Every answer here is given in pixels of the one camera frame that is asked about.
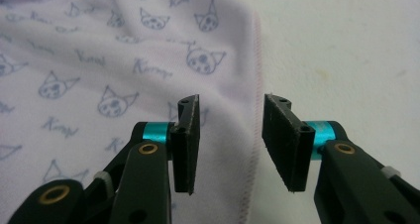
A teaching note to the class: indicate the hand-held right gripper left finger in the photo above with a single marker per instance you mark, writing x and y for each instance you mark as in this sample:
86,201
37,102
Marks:
185,144

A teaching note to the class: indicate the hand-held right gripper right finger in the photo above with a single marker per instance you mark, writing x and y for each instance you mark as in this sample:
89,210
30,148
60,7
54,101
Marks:
287,141

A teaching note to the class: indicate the lilac printed towel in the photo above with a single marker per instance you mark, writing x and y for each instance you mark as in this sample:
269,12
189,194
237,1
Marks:
99,68

